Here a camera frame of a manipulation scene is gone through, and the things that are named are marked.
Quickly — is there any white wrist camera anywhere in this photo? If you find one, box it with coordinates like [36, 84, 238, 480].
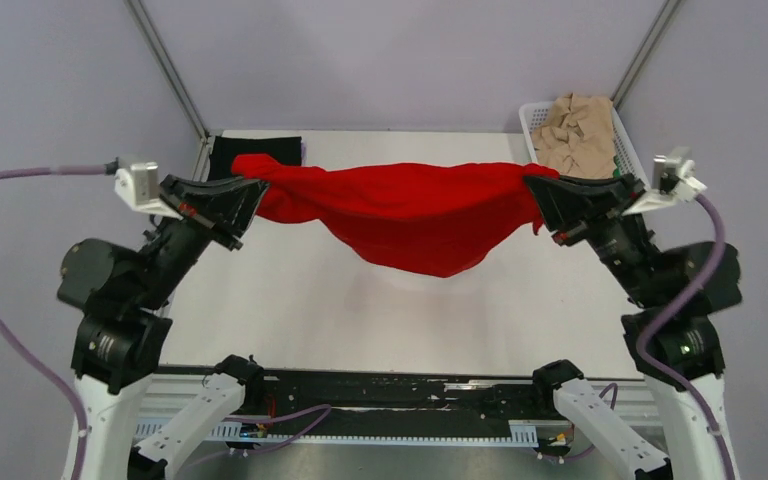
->
[622, 147, 707, 216]
[114, 155, 182, 219]

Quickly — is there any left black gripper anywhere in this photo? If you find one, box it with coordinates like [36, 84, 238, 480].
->
[134, 168, 274, 304]

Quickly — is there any right frame post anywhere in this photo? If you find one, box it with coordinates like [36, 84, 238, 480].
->
[612, 0, 684, 110]

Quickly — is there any green t shirt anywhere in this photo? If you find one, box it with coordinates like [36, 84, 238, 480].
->
[612, 157, 622, 178]

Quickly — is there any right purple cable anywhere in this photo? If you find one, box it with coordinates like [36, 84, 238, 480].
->
[536, 193, 738, 480]

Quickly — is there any left frame post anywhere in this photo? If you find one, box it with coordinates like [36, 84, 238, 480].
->
[124, 0, 209, 143]

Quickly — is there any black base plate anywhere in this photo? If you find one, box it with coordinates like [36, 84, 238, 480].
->
[232, 369, 571, 440]

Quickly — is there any beige t shirt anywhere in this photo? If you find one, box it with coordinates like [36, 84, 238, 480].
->
[530, 93, 616, 180]

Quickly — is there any white plastic basket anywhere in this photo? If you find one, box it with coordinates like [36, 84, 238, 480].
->
[518, 101, 650, 186]

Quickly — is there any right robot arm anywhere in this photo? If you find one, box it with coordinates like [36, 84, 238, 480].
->
[525, 173, 742, 479]

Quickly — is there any aluminium frame rail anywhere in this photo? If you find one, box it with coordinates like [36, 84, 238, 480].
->
[79, 372, 723, 480]

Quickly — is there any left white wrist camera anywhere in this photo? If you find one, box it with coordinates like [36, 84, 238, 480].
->
[114, 155, 182, 219]

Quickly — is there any folded black t shirt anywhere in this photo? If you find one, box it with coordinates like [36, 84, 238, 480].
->
[207, 136, 303, 181]

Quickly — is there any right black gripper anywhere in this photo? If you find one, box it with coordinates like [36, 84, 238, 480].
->
[521, 167, 662, 305]

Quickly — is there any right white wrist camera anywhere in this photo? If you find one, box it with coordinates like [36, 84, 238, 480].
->
[622, 147, 707, 216]

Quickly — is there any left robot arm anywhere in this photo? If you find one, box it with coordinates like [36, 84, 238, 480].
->
[57, 171, 268, 479]

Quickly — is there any frame post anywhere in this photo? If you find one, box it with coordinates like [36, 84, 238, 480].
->
[124, 0, 209, 143]
[612, 0, 684, 110]

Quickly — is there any red t shirt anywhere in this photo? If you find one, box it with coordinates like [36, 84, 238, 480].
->
[230, 154, 560, 278]

